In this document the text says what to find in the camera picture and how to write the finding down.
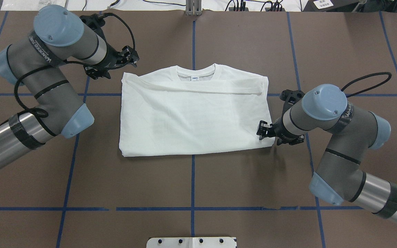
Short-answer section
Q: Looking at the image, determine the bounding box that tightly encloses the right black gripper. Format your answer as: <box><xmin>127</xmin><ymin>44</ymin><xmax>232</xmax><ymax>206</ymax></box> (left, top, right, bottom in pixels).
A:
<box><xmin>256</xmin><ymin>119</ymin><xmax>290</xmax><ymax>142</ymax></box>

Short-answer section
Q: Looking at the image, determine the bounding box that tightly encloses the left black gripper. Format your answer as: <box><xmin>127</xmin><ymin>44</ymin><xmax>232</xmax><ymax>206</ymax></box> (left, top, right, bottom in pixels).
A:
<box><xmin>104</xmin><ymin>45</ymin><xmax>139</xmax><ymax>71</ymax></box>

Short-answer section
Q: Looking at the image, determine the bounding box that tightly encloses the white printed t-shirt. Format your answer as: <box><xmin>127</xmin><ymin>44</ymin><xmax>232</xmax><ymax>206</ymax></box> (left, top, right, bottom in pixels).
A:
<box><xmin>119</xmin><ymin>63</ymin><xmax>275</xmax><ymax>157</ymax></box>

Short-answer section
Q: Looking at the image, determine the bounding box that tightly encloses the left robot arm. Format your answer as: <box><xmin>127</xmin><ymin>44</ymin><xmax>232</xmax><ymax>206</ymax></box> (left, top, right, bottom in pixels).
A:
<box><xmin>0</xmin><ymin>5</ymin><xmax>139</xmax><ymax>169</ymax></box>

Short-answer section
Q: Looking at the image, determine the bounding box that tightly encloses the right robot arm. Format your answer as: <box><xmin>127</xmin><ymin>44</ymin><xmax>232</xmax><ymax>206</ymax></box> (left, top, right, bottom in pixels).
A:
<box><xmin>257</xmin><ymin>84</ymin><xmax>397</xmax><ymax>223</ymax></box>

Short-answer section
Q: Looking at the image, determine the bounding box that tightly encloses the clear plastic bag sheet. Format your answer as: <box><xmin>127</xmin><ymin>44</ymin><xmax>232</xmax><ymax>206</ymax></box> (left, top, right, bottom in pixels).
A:
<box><xmin>0</xmin><ymin>0</ymin><xmax>68</xmax><ymax>11</ymax></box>

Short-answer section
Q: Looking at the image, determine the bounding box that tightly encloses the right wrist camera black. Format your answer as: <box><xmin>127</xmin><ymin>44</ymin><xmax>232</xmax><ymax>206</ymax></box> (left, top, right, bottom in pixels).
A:
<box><xmin>280</xmin><ymin>89</ymin><xmax>305</xmax><ymax>114</ymax></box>

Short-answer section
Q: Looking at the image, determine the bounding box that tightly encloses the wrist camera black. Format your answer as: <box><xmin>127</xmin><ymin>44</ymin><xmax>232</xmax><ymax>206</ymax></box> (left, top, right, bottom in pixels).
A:
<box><xmin>79</xmin><ymin>13</ymin><xmax>112</xmax><ymax>32</ymax></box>
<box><xmin>280</xmin><ymin>89</ymin><xmax>305</xmax><ymax>114</ymax></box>

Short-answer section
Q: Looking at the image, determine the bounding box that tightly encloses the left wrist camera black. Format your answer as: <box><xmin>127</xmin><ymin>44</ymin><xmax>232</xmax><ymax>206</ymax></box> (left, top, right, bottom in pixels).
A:
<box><xmin>79</xmin><ymin>13</ymin><xmax>112</xmax><ymax>32</ymax></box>

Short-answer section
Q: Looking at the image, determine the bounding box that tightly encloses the aluminium frame post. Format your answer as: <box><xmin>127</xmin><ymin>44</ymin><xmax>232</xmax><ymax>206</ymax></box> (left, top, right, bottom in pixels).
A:
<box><xmin>185</xmin><ymin>0</ymin><xmax>203</xmax><ymax>16</ymax></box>

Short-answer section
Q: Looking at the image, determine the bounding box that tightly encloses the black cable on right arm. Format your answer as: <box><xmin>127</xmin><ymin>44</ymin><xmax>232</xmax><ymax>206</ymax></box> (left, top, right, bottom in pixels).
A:
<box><xmin>340</xmin><ymin>72</ymin><xmax>392</xmax><ymax>97</ymax></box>

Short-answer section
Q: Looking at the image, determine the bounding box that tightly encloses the white camera mast with base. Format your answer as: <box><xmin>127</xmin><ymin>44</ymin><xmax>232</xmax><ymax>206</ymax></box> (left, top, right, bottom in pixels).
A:
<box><xmin>146</xmin><ymin>237</ymin><xmax>237</xmax><ymax>248</ymax></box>

